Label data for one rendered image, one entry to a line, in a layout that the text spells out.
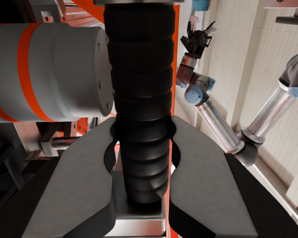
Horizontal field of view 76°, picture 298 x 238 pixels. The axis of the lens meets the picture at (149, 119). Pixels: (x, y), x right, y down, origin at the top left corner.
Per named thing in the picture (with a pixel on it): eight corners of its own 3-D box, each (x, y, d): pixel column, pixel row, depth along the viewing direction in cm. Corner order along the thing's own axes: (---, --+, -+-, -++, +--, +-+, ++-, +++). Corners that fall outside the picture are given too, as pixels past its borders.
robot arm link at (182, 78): (188, 89, 100) (173, 84, 103) (197, 69, 97) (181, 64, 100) (186, 89, 93) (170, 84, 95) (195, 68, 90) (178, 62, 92)
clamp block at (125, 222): (44, 219, 14) (62, 255, 17) (167, 217, 14) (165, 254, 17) (69, 169, 19) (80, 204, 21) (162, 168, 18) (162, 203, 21)
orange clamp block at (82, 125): (50, 132, 54) (64, 137, 63) (78, 132, 54) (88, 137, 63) (53, 109, 56) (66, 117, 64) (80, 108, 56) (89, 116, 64)
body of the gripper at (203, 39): (213, 35, 88) (203, 61, 92) (200, 34, 95) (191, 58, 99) (202, 29, 84) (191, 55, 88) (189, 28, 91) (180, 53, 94)
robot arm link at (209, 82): (206, 99, 89) (185, 91, 92) (211, 91, 97) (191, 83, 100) (213, 84, 84) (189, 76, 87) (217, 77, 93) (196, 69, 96)
